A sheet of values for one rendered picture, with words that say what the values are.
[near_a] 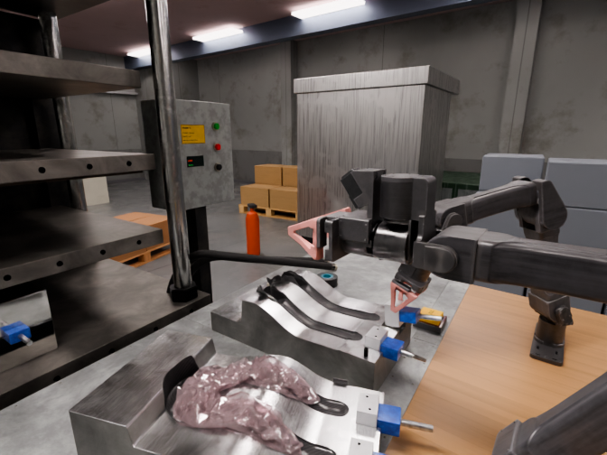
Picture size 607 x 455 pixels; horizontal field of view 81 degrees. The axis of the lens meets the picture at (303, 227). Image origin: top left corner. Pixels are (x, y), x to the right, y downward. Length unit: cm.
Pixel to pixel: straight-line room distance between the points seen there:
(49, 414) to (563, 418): 89
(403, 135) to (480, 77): 364
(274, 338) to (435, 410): 40
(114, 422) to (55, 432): 22
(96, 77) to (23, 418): 85
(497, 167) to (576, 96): 406
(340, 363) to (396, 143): 302
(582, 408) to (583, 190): 211
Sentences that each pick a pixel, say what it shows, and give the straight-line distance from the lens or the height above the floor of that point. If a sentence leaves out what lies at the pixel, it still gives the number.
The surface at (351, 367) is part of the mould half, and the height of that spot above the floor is 86.
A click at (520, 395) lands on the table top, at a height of 80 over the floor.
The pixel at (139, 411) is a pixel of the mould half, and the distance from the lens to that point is 71.
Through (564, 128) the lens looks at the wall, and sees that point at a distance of 692.
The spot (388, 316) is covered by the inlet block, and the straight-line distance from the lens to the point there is 93.
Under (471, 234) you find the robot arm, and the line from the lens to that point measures 50.
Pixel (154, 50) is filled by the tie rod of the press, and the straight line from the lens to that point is 124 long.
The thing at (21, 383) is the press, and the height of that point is 79.
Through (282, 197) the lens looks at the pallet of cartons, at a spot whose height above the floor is 35.
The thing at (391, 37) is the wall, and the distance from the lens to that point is 777.
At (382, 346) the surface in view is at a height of 90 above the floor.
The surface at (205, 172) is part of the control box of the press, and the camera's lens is 147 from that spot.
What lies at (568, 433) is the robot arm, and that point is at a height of 101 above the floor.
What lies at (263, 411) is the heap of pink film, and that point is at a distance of 67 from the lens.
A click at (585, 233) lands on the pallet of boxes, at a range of 264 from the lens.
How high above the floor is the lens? 136
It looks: 15 degrees down
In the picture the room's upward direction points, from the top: straight up
